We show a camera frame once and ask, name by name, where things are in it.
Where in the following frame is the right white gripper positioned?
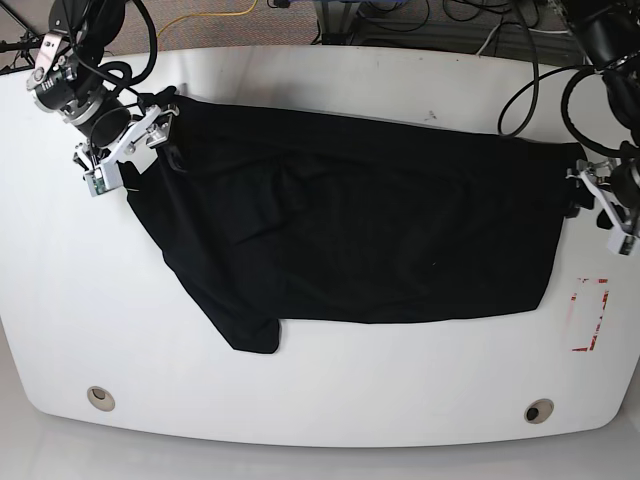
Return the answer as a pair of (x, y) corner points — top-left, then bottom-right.
(73, 103), (185, 189)

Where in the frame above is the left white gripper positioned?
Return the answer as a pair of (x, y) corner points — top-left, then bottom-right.
(565, 158), (639, 238)

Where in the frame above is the black T-shirt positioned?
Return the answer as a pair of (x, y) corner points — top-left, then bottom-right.
(127, 96), (584, 354)

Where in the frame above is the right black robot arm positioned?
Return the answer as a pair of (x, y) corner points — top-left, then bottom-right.
(26, 1), (179, 196)

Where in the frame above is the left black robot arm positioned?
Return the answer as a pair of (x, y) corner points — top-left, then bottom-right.
(552, 0), (639, 234)

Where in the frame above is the red tape rectangle marker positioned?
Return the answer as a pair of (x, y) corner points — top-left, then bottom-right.
(566, 278), (609, 352)

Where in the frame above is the black tripod stand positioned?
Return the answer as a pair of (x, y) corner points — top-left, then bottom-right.
(1, 1), (44, 75)

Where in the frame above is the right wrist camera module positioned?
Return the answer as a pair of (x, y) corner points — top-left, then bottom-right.
(84, 164), (123, 197)

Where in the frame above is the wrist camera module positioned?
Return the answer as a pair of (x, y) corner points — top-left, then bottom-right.
(607, 230), (639, 256)
(84, 164), (123, 197)

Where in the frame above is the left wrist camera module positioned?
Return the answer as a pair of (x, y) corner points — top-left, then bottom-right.
(607, 230), (639, 256)

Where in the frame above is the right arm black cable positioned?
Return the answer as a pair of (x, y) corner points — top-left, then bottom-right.
(97, 0), (160, 101)

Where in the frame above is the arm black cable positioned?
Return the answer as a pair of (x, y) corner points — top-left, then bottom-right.
(97, 0), (160, 101)
(497, 0), (626, 161)

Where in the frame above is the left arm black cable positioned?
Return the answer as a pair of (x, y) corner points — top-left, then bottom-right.
(497, 0), (626, 161)

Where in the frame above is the yellow cable on floor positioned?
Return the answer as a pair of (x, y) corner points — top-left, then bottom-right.
(157, 0), (259, 39)

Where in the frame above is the right table cable grommet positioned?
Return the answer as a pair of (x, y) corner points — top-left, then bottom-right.
(524, 399), (554, 425)

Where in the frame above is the table cable grommet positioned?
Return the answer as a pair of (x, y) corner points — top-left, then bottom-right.
(87, 386), (115, 412)
(524, 399), (554, 425)

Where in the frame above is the left table cable grommet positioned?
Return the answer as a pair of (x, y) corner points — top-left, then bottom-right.
(87, 386), (115, 412)

